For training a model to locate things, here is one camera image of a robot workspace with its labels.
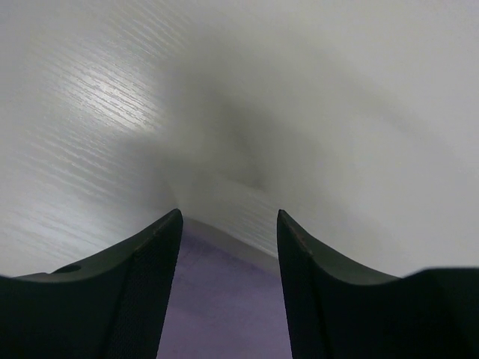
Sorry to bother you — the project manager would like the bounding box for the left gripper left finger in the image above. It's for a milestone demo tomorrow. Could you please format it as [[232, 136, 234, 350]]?
[[1, 209, 183, 358]]

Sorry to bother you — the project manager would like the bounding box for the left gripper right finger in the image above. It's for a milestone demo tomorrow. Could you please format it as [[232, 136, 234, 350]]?
[[277, 210, 478, 358]]

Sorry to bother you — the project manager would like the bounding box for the purple t-shirt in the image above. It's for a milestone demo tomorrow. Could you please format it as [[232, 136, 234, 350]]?
[[158, 219, 291, 358]]

